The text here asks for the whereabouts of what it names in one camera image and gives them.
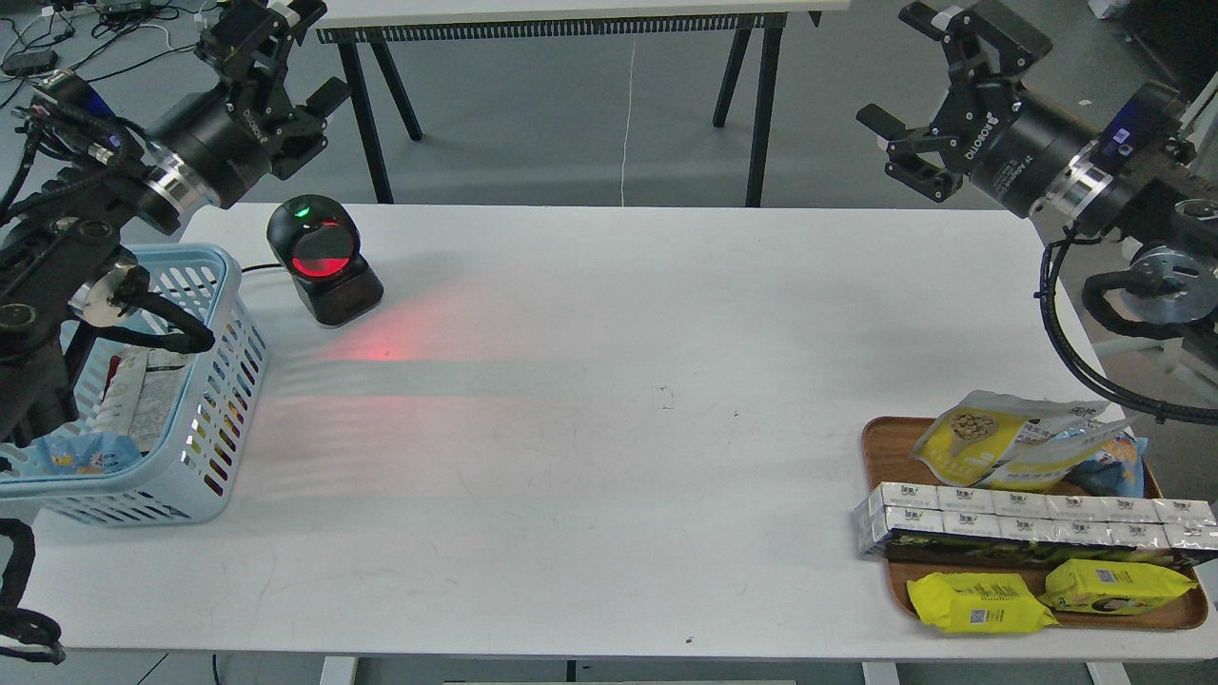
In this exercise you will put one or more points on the yellow snack pack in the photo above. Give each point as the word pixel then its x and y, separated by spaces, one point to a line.
pixel 978 603
pixel 1087 585

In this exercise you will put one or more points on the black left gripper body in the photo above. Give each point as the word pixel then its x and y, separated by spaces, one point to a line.
pixel 215 151

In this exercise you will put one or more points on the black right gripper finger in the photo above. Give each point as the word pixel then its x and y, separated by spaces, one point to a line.
pixel 905 148
pixel 988 49

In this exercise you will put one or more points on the brown wooden tray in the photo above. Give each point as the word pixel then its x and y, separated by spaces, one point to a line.
pixel 886 445

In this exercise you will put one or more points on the white background table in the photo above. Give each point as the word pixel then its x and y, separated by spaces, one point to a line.
pixel 349 24

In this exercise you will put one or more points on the silver multipack carton box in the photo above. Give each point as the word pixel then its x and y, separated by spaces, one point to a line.
pixel 923 523

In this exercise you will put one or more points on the black power adapter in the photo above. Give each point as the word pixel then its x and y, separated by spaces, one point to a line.
pixel 27 63

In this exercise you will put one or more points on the yellow snack pack left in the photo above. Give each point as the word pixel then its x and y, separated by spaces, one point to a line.
pixel 978 603

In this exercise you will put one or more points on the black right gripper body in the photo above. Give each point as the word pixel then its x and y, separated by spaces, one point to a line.
pixel 1012 143

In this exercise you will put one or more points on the light blue plastic basket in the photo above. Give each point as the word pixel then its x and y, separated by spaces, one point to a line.
pixel 188 472

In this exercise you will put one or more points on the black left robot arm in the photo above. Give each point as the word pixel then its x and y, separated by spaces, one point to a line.
pixel 74 295

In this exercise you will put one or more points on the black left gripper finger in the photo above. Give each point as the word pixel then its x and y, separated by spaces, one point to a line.
pixel 315 111
pixel 249 45

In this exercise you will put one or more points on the yellow white snack pouch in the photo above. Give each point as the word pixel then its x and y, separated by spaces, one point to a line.
pixel 965 443
pixel 1037 467

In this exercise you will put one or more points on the white snack bag in basket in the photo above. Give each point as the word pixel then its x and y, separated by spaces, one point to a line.
pixel 140 395

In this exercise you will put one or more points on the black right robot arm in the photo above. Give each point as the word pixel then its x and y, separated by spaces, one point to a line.
pixel 1128 180

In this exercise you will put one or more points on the yellow snack pack right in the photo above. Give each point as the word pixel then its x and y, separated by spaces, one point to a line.
pixel 1087 585

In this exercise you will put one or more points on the black barcode scanner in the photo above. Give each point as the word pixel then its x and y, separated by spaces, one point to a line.
pixel 314 238

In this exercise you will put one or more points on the blue snack bag in basket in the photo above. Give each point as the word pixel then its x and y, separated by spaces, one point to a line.
pixel 84 455

